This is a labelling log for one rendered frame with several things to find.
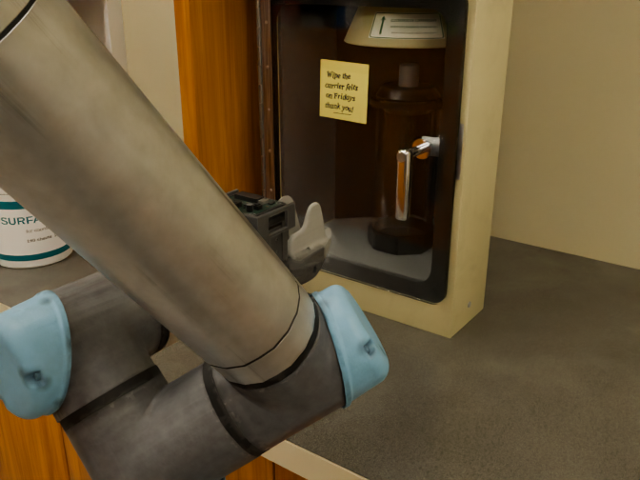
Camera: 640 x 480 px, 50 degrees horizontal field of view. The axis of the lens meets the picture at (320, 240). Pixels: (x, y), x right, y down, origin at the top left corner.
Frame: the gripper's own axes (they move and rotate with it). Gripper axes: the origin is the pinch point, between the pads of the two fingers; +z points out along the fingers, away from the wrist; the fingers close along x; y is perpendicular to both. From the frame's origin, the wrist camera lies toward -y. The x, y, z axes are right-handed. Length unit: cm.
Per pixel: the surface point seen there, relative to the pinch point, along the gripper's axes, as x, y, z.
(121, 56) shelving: 110, 5, 64
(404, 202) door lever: -0.9, -0.1, 16.4
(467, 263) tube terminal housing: -5.6, -10.4, 26.1
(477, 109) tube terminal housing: -5.6, 10.5, 25.3
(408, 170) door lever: -1.1, 3.8, 16.7
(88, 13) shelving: 123, 15, 65
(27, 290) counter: 55, -21, -2
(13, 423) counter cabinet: 64, -48, -4
